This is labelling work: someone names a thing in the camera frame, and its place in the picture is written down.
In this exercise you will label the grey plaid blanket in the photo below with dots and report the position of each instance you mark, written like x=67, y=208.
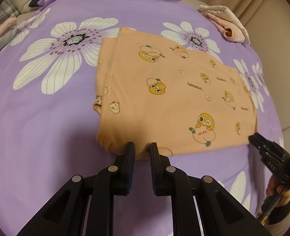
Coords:
x=2, y=14

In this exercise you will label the cream folded cloth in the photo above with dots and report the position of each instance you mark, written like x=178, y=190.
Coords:
x=223, y=9

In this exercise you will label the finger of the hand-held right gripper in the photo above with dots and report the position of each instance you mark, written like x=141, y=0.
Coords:
x=261, y=143

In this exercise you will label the pink folded garment with sleeve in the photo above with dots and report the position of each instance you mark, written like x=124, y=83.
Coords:
x=223, y=27

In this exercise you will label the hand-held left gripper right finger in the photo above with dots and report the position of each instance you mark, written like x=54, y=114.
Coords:
x=154, y=172

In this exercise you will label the person's right forearm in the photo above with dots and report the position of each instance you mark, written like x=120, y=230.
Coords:
x=280, y=221

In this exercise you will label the purple floral bedsheet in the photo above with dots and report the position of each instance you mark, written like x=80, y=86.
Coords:
x=49, y=115

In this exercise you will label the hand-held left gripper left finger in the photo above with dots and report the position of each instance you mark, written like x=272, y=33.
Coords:
x=131, y=172

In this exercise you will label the orange cartoon print shirt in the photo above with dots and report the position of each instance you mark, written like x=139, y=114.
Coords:
x=164, y=98

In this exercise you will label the person's right hand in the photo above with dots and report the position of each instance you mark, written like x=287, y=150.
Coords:
x=272, y=189

